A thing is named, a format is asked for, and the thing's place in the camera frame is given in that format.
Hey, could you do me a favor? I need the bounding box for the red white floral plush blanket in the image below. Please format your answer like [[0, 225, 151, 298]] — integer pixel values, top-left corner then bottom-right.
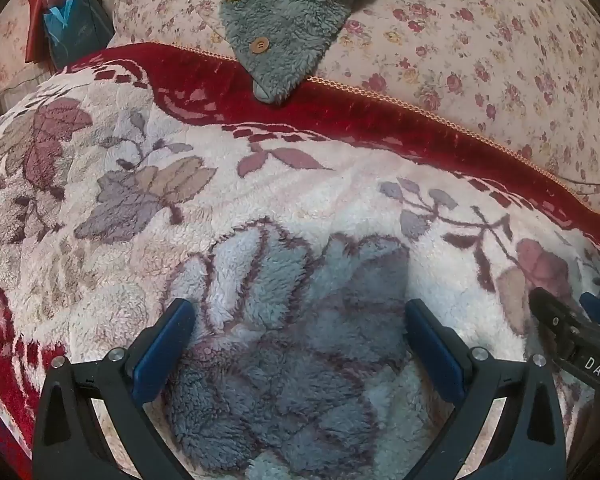
[[0, 42, 600, 480]]

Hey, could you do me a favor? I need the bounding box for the blue bag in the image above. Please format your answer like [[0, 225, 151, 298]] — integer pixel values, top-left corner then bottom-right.
[[42, 0, 114, 71]]

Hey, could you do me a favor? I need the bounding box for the grey fleece buttoned garment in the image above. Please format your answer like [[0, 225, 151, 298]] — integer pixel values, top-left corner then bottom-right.
[[219, 0, 449, 106]]

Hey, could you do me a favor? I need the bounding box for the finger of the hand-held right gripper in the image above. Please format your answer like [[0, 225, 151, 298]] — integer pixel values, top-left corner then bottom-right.
[[579, 291, 600, 332], [529, 287, 588, 362]]

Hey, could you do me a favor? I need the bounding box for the red flat packet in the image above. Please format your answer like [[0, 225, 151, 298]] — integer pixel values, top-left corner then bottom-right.
[[25, 0, 52, 64]]

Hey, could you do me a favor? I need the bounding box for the floral print pillow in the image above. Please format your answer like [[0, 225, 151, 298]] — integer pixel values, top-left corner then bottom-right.
[[0, 0, 48, 108]]

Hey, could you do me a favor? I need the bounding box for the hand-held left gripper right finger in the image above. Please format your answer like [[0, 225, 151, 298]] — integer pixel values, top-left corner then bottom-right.
[[404, 299, 568, 480]]

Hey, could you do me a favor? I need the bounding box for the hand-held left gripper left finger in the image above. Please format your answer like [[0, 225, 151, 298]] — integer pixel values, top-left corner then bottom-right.
[[32, 298, 197, 480]]

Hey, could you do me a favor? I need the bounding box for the floral print quilt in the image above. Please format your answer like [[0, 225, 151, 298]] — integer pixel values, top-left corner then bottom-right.
[[111, 0, 600, 217]]

